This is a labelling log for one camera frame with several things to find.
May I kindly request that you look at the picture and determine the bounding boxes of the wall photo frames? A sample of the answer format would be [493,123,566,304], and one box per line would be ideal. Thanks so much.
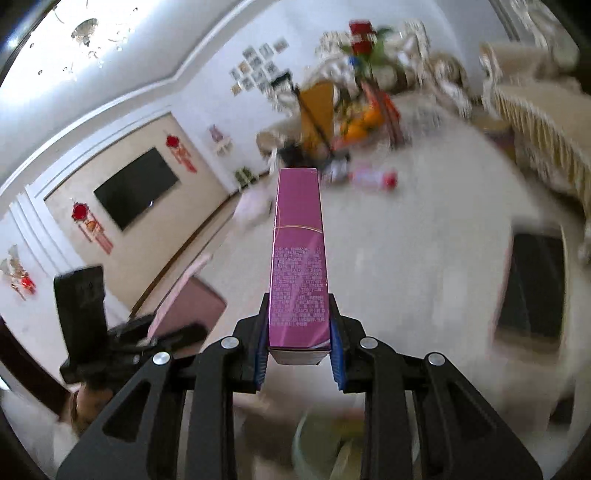
[228,40,290,96]

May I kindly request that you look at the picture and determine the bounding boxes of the crystal chandelier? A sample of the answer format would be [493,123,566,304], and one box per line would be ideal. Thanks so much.
[28,4,140,80]

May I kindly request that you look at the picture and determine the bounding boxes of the magenta box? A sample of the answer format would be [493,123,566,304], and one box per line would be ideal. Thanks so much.
[267,167,334,366]

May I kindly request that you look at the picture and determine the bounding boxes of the black wall television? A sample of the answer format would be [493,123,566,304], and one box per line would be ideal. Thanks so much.
[93,147,181,232]

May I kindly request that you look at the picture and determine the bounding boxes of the red knot wall ornament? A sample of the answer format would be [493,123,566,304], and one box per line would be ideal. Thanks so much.
[71,200,115,254]
[165,133,198,175]

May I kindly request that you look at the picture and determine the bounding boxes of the ornate cream corner sofa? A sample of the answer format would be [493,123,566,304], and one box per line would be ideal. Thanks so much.
[479,0,591,219]

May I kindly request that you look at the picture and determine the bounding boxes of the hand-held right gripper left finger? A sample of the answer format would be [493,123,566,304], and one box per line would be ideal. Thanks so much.
[55,293,271,480]

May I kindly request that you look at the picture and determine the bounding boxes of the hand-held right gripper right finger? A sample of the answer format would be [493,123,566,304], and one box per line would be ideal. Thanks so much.
[331,295,544,480]

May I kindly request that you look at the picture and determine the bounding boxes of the pink rimmed dark tray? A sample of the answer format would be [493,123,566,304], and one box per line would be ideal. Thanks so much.
[495,225,570,354]

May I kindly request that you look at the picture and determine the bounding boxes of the pale green waste bin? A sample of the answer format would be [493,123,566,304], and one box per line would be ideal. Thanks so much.
[291,406,371,480]

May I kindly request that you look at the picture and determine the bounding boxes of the brown cardboard sheet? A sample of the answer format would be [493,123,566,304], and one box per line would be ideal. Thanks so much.
[299,82,336,156]

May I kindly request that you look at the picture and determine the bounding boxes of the pile of oranges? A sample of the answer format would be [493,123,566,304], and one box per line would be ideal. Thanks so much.
[341,107,385,140]

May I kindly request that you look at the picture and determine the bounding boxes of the person's left hand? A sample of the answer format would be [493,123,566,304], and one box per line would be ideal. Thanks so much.
[65,382,116,438]

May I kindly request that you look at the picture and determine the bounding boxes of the wall lamp with red ornament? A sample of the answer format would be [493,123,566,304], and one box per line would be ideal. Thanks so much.
[0,244,38,302]

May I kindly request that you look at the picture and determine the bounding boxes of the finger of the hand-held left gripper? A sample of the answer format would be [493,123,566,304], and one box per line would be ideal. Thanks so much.
[139,322,209,357]

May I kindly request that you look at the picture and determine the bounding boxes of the small wall shelf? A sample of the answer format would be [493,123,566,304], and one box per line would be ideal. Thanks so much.
[207,124,232,156]

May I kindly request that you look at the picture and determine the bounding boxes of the pink paper card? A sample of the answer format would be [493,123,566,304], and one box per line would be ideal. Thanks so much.
[348,169,400,192]

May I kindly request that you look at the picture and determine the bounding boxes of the pink box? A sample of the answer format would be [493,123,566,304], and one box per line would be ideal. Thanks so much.
[147,257,228,343]

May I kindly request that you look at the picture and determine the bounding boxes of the white paper bag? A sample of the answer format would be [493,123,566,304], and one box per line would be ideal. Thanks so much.
[235,184,274,228]

